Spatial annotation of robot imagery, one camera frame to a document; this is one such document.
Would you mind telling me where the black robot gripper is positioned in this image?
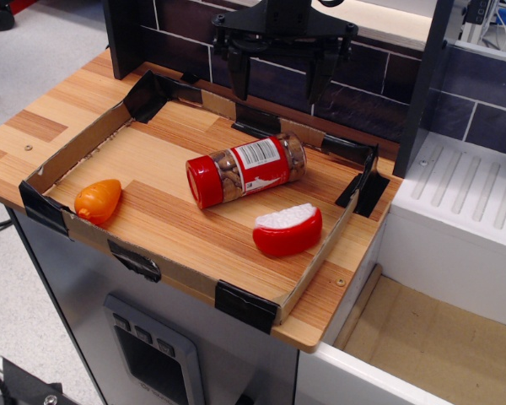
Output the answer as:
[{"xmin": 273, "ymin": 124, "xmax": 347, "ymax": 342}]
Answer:
[{"xmin": 212, "ymin": 1, "xmax": 358, "ymax": 105}]

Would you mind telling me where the red-lidded spice bottle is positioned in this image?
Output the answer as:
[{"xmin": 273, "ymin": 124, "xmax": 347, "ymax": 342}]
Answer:
[{"xmin": 186, "ymin": 132, "xmax": 307, "ymax": 209}]

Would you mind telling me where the cardboard fence with black tape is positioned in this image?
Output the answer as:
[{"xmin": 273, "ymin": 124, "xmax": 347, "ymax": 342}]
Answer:
[{"xmin": 19, "ymin": 72, "xmax": 401, "ymax": 347}]

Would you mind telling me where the red white toy cheese wedge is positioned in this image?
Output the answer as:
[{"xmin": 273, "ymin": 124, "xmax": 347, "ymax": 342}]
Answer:
[{"xmin": 252, "ymin": 203, "xmax": 323, "ymax": 257}]

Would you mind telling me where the white toy sink drainboard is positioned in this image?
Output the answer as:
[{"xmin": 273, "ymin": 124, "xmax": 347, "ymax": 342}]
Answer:
[{"xmin": 392, "ymin": 132, "xmax": 506, "ymax": 247}]

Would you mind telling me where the orange toy carrot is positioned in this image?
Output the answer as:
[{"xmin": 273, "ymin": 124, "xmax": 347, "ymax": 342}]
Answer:
[{"xmin": 74, "ymin": 179, "xmax": 121, "ymax": 225}]

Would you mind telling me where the black caster wheel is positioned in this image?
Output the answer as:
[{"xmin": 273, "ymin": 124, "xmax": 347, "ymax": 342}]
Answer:
[{"xmin": 0, "ymin": 0, "xmax": 15, "ymax": 31}]

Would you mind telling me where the grey oven control panel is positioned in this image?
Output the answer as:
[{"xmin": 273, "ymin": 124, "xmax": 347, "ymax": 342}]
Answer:
[{"xmin": 104, "ymin": 294, "xmax": 206, "ymax": 404}]

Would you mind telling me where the dark grey right post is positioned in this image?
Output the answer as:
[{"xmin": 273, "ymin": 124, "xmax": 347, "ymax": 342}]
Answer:
[{"xmin": 393, "ymin": 1, "xmax": 454, "ymax": 178}]

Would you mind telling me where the dark grey post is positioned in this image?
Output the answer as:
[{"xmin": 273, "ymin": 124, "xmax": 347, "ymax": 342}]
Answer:
[
  {"xmin": 102, "ymin": 0, "xmax": 156, "ymax": 79},
  {"xmin": 393, "ymin": 1, "xmax": 454, "ymax": 178}
]

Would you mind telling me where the dark grey left post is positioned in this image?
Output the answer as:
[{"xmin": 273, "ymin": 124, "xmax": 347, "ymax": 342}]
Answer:
[{"xmin": 102, "ymin": 0, "xmax": 156, "ymax": 79}]

